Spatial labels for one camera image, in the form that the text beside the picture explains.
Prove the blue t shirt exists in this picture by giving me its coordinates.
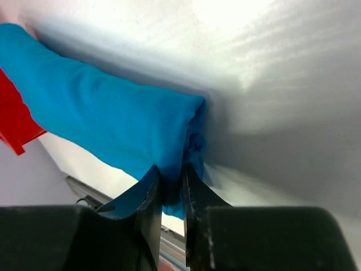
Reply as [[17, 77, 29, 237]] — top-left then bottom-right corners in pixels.
[[1, 23, 206, 219]]

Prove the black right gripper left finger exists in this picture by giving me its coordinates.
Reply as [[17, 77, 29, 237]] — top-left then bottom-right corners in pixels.
[[1, 167, 162, 270]]

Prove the red plastic tray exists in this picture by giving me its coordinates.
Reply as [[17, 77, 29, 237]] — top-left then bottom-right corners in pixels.
[[1, 72, 46, 155]]

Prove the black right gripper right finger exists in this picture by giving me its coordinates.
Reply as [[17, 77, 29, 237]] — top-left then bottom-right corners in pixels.
[[182, 164, 357, 270]]

